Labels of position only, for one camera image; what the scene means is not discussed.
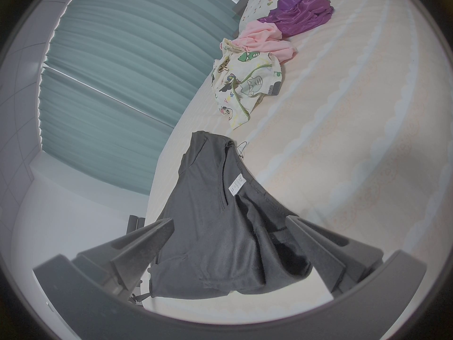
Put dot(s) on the white printed pyjama garment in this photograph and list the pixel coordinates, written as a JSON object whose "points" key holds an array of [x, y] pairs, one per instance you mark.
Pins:
{"points": [[247, 83]]}

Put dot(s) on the bed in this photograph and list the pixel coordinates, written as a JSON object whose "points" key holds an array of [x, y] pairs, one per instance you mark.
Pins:
{"points": [[354, 119]]}

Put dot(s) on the blue-green curtain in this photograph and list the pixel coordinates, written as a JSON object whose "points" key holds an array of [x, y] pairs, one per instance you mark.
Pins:
{"points": [[141, 30], [99, 133]]}

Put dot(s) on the pink garment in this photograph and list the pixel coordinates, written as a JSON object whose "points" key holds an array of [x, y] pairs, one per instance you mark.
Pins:
{"points": [[265, 39]]}

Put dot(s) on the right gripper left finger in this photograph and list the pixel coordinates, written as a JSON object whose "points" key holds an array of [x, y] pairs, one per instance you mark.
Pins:
{"points": [[141, 250]]}

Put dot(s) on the black T-shirt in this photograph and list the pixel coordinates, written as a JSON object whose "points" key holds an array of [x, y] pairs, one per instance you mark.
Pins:
{"points": [[212, 225]]}

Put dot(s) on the purple satin garment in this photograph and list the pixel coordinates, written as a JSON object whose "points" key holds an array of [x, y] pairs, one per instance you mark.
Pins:
{"points": [[300, 14]]}

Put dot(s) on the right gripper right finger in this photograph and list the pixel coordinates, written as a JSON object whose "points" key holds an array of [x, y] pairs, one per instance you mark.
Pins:
{"points": [[315, 257]]}

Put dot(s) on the white printed pillow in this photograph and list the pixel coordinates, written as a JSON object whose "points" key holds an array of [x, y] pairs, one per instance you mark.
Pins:
{"points": [[260, 4]]}

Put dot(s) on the grey white bedside table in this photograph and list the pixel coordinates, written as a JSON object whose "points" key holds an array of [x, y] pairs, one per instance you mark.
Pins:
{"points": [[240, 5]]}

